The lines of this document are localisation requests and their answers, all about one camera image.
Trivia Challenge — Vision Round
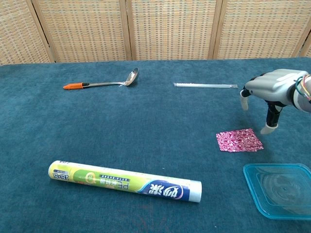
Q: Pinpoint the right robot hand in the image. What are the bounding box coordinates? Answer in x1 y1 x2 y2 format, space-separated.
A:
240 69 309 135

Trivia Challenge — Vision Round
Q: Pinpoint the white rectangular card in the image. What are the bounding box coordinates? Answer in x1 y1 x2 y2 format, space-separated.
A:
216 128 262 151

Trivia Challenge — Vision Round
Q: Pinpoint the woven bamboo screen panel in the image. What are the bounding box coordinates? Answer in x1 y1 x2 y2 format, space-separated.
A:
32 0 133 63
213 0 311 60
300 30 311 58
0 0 55 66
125 0 222 61

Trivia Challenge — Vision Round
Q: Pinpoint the straw in clear wrapper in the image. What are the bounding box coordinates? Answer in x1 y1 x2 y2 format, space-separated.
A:
173 82 239 89

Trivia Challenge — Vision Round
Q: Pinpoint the blue plastic container lid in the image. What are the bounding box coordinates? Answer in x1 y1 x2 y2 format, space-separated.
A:
242 163 311 220

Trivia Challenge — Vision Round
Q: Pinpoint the teal carpet table cover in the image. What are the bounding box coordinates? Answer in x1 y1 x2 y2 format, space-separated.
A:
0 57 311 233

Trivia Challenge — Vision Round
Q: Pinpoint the green blue cling film roll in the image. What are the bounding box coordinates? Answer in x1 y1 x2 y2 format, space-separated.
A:
48 160 203 204

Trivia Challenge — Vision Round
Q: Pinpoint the steel ladle with orange handle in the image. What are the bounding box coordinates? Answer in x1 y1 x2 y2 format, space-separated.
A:
62 67 139 90

